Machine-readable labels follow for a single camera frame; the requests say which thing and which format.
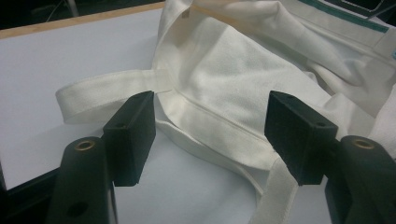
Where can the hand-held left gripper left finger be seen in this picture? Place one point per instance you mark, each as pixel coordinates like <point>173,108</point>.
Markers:
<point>132,140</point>

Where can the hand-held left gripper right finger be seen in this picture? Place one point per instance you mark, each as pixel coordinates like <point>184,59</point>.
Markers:
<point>299,140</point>

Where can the white patterned canvas tote bag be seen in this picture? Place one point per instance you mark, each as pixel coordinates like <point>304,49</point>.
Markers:
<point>249,77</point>

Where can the wooden table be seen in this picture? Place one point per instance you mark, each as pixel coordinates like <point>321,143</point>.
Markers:
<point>77,20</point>

